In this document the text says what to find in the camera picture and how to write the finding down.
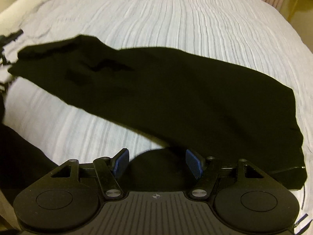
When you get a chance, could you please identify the black garment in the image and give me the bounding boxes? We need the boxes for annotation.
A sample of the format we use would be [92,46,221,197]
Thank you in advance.
[8,35,307,189]

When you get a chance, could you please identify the white bolster pillow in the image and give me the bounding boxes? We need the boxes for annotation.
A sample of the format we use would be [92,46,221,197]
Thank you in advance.
[0,0,48,35]

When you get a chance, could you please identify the striped white bedspread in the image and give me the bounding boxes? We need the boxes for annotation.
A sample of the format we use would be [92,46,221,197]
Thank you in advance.
[2,0,313,226]

